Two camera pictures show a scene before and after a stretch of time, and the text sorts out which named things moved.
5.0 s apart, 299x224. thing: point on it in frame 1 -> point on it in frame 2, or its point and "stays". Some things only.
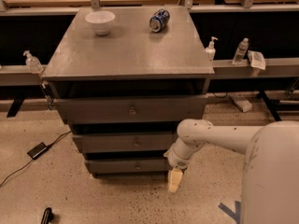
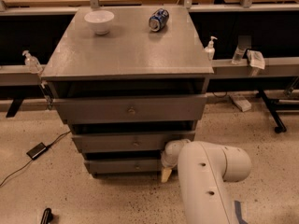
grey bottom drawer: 128,165 stays
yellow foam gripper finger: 175,176 -> 165,175
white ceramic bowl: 101,21 stays
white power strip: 242,103 stays
